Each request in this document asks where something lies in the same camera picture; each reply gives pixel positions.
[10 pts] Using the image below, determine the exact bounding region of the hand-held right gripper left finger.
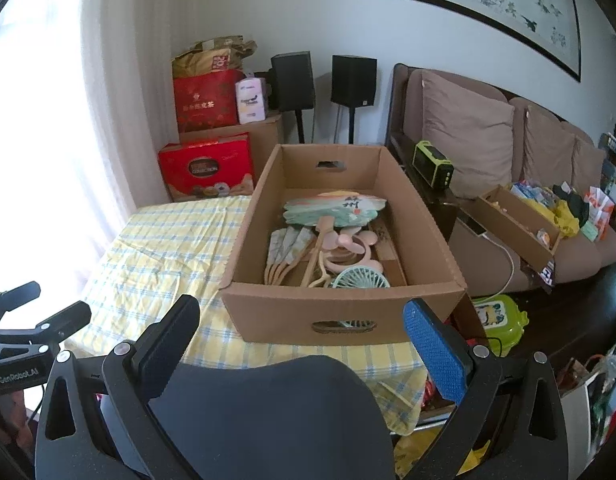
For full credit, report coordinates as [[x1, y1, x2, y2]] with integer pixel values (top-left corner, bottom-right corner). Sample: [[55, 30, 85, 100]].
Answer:
[[35, 294, 203, 480]]

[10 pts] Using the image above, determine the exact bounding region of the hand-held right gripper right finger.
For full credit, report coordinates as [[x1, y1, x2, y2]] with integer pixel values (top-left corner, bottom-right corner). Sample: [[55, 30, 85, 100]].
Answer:
[[403, 298, 571, 480]]

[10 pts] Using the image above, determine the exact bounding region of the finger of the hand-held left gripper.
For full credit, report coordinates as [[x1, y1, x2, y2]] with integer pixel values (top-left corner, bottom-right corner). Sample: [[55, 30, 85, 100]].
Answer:
[[0, 301, 92, 357], [0, 281, 42, 329]]

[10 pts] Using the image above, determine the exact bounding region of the mint green handheld fan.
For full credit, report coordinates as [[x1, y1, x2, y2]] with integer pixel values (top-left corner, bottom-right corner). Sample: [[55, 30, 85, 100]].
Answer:
[[328, 266, 393, 331]]

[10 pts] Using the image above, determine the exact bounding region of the large cardboard box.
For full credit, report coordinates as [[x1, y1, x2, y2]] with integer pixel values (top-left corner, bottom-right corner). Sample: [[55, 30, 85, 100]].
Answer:
[[219, 143, 467, 347]]

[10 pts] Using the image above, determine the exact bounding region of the pink handheld electric fan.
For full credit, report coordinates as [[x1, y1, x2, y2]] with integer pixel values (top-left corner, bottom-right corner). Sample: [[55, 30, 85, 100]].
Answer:
[[313, 217, 383, 273]]

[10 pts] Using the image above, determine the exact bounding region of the cream plastic loop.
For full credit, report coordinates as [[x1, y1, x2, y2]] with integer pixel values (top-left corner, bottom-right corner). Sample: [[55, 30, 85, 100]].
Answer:
[[303, 260, 335, 289]]

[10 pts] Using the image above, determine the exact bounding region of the floral white folding fan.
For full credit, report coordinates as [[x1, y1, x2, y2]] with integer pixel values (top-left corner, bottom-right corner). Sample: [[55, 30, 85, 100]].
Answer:
[[264, 226, 319, 285]]

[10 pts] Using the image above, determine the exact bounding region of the painted round paper fan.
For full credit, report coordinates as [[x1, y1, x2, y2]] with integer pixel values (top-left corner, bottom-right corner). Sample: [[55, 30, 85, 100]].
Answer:
[[282, 190, 389, 288]]

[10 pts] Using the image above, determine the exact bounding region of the green plastic toy case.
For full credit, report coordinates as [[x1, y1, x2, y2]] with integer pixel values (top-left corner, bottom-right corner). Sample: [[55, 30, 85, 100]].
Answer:
[[470, 294, 529, 356]]

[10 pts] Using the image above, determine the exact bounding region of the yellow checked tablecloth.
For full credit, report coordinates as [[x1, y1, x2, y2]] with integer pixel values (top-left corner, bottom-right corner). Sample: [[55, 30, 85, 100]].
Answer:
[[70, 195, 429, 436]]

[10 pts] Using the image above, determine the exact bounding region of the small cardboard box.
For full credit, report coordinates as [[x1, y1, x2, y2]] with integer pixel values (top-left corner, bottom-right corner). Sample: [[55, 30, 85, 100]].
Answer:
[[475, 185, 563, 273]]

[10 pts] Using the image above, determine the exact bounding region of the white shopping bag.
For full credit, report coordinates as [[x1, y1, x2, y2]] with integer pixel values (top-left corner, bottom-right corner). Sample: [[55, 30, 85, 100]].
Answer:
[[558, 355, 616, 461]]

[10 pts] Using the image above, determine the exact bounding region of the brown sofa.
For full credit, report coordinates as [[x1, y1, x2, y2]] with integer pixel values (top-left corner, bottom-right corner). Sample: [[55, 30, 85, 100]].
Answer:
[[388, 62, 616, 296]]

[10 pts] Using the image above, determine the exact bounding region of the red gift bag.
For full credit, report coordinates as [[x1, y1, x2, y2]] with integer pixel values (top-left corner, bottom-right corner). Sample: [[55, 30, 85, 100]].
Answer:
[[158, 132, 256, 203]]

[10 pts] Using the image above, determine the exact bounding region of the green and black device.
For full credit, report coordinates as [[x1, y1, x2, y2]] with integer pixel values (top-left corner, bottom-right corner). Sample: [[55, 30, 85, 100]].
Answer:
[[412, 140, 456, 191]]

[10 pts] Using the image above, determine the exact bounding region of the white sheer curtain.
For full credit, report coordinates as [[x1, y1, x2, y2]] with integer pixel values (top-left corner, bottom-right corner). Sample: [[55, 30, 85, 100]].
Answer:
[[0, 0, 173, 281]]

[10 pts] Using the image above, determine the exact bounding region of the small box of clutter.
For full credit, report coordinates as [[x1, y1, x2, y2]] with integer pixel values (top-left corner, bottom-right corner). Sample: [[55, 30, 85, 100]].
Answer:
[[510, 180, 616, 243]]

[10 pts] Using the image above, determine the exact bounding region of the brown cardboard carton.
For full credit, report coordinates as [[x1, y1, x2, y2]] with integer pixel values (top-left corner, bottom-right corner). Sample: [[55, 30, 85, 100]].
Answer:
[[178, 114, 285, 186]]

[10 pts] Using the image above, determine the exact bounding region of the large beige cushion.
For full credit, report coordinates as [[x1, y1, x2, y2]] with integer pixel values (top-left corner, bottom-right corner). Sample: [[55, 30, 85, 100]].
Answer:
[[422, 70, 516, 200]]

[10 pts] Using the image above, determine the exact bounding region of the red tea gift box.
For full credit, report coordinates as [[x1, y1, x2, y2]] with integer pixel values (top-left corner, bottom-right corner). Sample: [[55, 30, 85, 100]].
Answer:
[[173, 70, 246, 133]]

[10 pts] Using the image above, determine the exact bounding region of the white tissue pack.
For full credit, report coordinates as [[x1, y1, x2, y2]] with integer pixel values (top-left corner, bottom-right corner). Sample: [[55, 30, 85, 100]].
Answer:
[[235, 78, 269, 125]]

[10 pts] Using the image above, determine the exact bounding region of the black speaker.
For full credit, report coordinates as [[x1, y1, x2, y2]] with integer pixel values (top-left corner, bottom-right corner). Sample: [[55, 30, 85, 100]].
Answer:
[[269, 51, 316, 112], [331, 55, 377, 108]]

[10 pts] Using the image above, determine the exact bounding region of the gold shopping bag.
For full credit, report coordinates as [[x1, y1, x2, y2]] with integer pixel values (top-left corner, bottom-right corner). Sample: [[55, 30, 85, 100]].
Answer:
[[170, 35, 259, 82]]

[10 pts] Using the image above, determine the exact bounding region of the white cable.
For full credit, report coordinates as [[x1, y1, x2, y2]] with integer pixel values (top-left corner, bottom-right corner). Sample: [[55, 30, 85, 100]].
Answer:
[[470, 232, 516, 306]]

